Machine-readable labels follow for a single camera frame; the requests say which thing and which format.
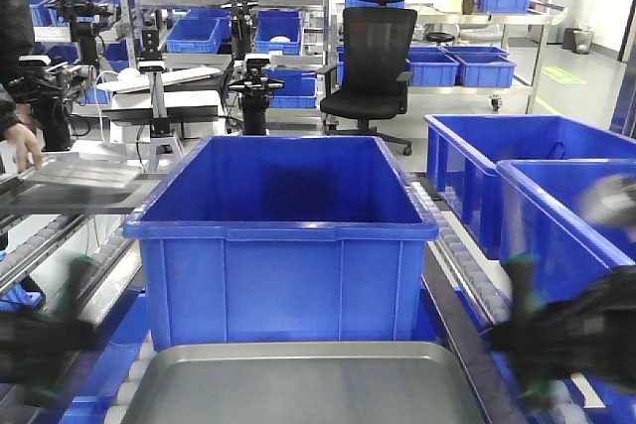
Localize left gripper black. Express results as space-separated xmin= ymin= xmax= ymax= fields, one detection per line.
xmin=1 ymin=310 xmax=96 ymax=408

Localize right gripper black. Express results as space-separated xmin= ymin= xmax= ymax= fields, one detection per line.
xmin=487 ymin=265 xmax=635 ymax=394

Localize grey metal tray front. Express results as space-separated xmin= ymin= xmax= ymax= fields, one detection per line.
xmin=123 ymin=342 xmax=485 ymax=423

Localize metal tray far left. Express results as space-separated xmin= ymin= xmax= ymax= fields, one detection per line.
xmin=18 ymin=155 xmax=141 ymax=191

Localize person hand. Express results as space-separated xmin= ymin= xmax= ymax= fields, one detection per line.
xmin=4 ymin=123 xmax=43 ymax=173

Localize blue bin right front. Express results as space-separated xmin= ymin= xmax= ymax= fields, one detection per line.
xmin=496 ymin=159 xmax=635 ymax=303

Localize blue bin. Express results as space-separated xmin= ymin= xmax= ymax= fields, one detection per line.
xmin=496 ymin=159 xmax=635 ymax=303
xmin=123 ymin=136 xmax=439 ymax=351
xmin=423 ymin=113 xmax=636 ymax=261

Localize blue bin right back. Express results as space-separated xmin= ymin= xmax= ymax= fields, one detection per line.
xmin=423 ymin=113 xmax=636 ymax=261

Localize blue bin front center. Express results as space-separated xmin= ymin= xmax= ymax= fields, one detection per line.
xmin=123 ymin=136 xmax=439 ymax=351

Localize person in black jacket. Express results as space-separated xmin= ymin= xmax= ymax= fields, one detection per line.
xmin=1 ymin=0 xmax=34 ymax=139

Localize black office chair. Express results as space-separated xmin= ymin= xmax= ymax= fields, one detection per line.
xmin=319 ymin=0 xmax=417 ymax=156

